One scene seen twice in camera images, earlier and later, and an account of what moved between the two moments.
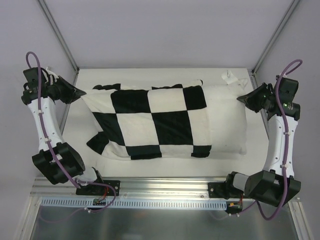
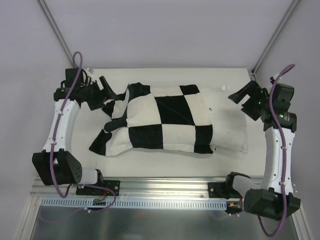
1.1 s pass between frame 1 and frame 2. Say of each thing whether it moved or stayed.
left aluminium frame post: stayed
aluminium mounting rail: stayed
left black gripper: moved
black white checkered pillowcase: moved
